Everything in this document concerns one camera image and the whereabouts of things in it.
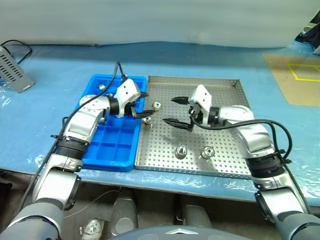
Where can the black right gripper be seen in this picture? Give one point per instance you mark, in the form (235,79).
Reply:
(196,112)

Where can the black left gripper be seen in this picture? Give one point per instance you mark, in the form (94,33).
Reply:
(131,107)

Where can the small metal roller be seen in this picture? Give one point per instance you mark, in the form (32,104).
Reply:
(101,86)
(102,119)
(147,120)
(181,152)
(157,105)
(208,152)

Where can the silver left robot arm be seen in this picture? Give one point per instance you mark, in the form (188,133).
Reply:
(82,122)

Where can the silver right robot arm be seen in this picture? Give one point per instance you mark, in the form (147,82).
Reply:
(255,135)

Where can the blue plastic compartment tray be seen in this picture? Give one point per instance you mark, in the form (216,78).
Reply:
(117,140)

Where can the perforated steel tray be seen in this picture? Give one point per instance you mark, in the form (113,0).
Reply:
(220,140)

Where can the grey rounded cylinder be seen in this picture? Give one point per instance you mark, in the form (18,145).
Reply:
(196,217)
(122,215)

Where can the brown cardboard sheet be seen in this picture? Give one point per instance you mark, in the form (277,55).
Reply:
(300,92)

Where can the dark grey rounded shell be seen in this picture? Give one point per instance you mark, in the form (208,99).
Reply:
(175,233)

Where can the crumpled white wrapper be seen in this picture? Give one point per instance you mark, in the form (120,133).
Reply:
(92,227)

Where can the grey perforated metal box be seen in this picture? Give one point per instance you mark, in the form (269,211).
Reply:
(12,70)

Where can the black and white equipment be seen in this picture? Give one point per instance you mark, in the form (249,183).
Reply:
(311,35)

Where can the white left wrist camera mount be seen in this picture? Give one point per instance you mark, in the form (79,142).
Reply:
(126,92)

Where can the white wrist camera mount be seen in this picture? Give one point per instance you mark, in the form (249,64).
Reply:
(126,92)
(203,96)

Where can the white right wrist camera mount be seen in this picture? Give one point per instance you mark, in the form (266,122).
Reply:
(203,96)

